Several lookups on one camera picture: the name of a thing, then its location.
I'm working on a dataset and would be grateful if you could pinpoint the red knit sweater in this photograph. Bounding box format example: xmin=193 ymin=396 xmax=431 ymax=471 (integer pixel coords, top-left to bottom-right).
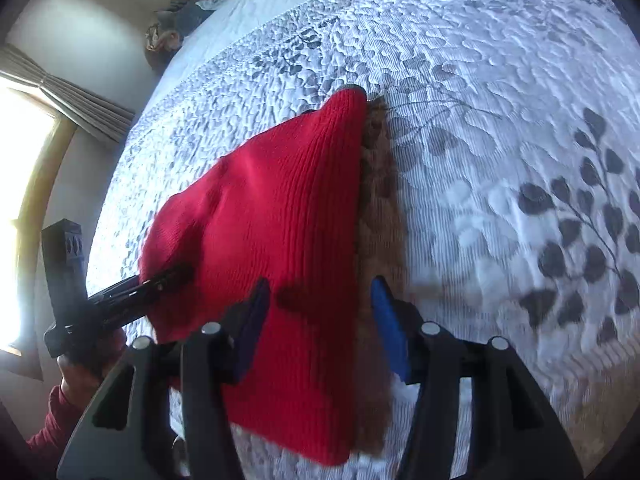
xmin=139 ymin=88 xmax=367 ymax=466

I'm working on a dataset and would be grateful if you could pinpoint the red sleeved left forearm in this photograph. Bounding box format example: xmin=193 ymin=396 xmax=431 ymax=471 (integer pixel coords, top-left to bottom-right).
xmin=26 ymin=382 xmax=84 ymax=479

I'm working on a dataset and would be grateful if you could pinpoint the person's left hand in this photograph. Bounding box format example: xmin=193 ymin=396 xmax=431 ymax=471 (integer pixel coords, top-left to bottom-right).
xmin=56 ymin=328 xmax=126 ymax=411

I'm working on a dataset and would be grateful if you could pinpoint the beige window curtain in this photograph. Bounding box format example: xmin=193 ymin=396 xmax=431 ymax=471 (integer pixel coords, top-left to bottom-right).
xmin=1 ymin=44 xmax=134 ymax=146

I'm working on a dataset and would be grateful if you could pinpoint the crumpled dark patterned cloth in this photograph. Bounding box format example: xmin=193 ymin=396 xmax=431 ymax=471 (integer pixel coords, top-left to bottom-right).
xmin=144 ymin=0 xmax=212 ymax=72

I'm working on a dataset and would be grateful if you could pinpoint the grey white quilted bedspread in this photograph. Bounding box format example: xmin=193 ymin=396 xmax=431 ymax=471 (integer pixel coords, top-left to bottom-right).
xmin=87 ymin=0 xmax=639 ymax=471

